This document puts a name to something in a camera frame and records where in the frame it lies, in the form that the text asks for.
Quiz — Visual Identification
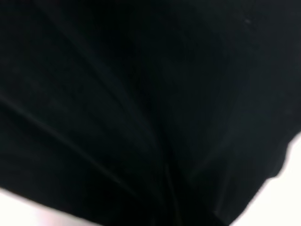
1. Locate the black short sleeve t-shirt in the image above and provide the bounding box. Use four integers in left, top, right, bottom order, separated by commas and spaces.
0, 0, 301, 226

